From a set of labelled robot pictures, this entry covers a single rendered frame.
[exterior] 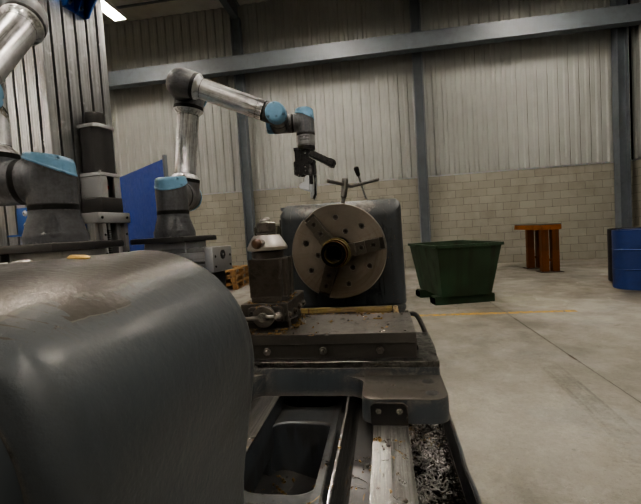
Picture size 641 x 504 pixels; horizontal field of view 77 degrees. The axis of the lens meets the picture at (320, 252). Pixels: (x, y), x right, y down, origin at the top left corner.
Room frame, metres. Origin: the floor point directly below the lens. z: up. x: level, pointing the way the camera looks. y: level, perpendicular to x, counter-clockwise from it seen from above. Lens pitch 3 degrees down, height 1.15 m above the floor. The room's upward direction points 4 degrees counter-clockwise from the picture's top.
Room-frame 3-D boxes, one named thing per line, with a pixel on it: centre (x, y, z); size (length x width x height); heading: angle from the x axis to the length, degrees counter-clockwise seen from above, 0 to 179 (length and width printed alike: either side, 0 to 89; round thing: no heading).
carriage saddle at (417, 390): (0.74, 0.04, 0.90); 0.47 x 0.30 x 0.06; 81
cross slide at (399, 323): (0.78, 0.04, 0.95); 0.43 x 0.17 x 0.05; 81
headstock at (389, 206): (1.77, -0.11, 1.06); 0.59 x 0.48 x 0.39; 171
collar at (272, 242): (0.80, 0.10, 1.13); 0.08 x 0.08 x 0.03
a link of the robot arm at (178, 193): (1.54, 0.54, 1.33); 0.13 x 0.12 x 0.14; 179
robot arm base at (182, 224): (1.54, 0.55, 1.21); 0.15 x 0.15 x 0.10
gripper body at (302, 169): (1.66, 0.04, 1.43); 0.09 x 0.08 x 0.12; 81
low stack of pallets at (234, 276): (9.25, 2.19, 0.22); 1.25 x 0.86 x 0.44; 175
